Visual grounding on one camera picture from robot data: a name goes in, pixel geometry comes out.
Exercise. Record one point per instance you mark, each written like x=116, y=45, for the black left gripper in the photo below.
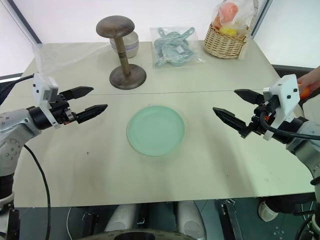
x=61, y=111

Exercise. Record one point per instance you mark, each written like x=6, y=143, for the dark wooden hat stand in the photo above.
x=123, y=57

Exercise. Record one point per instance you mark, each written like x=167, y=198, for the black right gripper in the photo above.
x=267, y=110

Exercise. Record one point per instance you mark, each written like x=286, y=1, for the bag of teal items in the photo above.
x=175, y=48

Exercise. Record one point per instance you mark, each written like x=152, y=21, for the metal table leg bracket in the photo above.
x=232, y=220

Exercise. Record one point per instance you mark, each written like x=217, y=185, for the white jar with purple band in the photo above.
x=132, y=45

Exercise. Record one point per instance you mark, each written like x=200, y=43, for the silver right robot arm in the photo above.
x=303, y=140

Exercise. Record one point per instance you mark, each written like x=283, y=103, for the white robot leg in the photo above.
x=191, y=220
x=121, y=217

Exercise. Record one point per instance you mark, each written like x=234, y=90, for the woven wicker basket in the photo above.
x=223, y=45

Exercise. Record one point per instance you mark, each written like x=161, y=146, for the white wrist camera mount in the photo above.
x=41, y=86
x=285, y=97

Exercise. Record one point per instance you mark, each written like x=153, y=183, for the person's bare hand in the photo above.
x=312, y=80

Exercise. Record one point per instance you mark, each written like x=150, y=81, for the white shoe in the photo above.
x=266, y=211

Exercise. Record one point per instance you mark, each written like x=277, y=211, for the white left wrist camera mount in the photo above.
x=41, y=86

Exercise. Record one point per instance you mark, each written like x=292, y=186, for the dark window frame bar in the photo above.
x=25, y=22
x=261, y=17

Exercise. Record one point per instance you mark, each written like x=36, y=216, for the wicker basket with bagged fruit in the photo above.
x=240, y=12

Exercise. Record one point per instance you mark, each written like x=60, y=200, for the light green round plate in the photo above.
x=156, y=130

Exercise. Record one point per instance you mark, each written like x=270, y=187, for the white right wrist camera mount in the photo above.
x=285, y=97

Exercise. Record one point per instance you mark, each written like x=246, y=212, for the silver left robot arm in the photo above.
x=15, y=130

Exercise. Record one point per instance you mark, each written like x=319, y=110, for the yellow item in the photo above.
x=228, y=31

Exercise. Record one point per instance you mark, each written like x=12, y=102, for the pink item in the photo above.
x=228, y=12

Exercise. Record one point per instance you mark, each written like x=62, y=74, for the clear plastic sheet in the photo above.
x=57, y=53

